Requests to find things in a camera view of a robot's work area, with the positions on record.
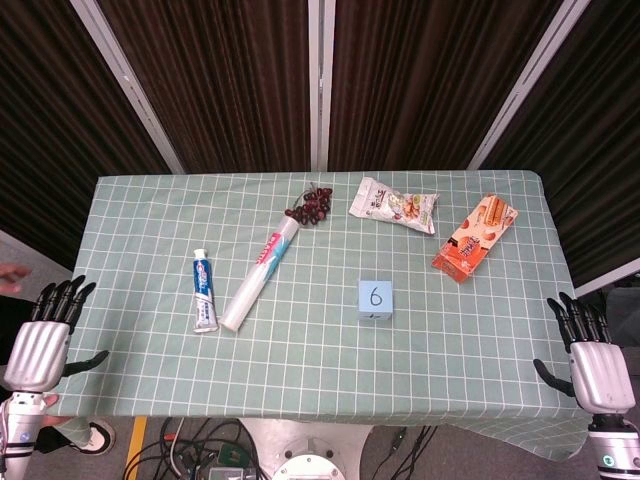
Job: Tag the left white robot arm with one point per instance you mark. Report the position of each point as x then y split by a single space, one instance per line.
22 435

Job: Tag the dark red grape bunch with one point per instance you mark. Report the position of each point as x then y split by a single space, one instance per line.
314 204

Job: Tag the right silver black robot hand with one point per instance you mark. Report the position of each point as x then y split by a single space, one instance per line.
602 375

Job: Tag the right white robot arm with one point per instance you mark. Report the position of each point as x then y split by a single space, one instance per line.
615 447

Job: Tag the clear plastic wrap roll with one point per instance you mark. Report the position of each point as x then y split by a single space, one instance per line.
255 280

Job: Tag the white partition post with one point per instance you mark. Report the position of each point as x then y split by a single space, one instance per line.
321 85
130 90
530 85

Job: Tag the light blue numbered cube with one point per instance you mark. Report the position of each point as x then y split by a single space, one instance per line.
375 297

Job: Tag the dark brown partition panel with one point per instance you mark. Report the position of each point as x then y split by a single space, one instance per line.
55 130
415 85
595 150
225 85

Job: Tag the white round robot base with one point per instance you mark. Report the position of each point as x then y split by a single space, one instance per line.
310 467

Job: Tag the green circuit board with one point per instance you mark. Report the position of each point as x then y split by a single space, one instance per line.
229 456

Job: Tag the black white sneaker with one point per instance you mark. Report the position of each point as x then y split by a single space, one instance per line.
100 439

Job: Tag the blue white toothpaste tube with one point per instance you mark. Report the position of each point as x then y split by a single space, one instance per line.
204 292

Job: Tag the white snack bag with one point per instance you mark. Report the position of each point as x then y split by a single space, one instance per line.
395 205

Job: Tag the orange biscuit box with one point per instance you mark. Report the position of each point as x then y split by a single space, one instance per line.
475 240

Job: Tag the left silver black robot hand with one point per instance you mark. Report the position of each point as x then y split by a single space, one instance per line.
37 355

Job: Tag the person's bare hand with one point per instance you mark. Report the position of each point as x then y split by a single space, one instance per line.
12 277

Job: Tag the green checkered tablecloth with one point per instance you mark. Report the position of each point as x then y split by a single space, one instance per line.
310 360

